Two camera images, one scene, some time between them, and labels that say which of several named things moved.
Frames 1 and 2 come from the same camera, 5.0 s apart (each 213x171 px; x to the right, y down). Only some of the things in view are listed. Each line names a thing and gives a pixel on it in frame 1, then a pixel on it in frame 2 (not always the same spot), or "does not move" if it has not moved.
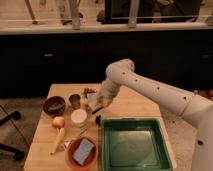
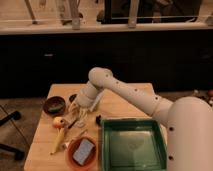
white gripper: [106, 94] -> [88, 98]
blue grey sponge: [82, 151] does not move
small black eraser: [98, 119] does not move
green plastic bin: [129, 144] does not move
